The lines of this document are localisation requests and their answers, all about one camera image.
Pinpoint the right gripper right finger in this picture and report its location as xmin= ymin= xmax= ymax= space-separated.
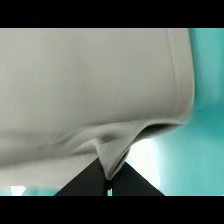
xmin=111 ymin=160 xmax=166 ymax=197

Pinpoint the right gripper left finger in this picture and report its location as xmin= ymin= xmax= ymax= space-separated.
xmin=54 ymin=157 xmax=109 ymax=197

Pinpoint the white garment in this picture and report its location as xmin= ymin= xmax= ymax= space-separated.
xmin=0 ymin=27 xmax=196 ymax=188

